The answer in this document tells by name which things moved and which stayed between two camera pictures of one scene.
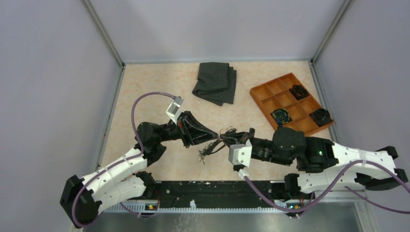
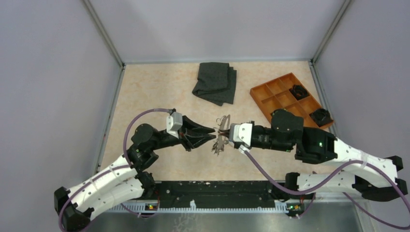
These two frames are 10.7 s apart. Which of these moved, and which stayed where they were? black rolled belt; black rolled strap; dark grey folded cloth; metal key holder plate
Moved: metal key holder plate
Stayed: black rolled strap; dark grey folded cloth; black rolled belt
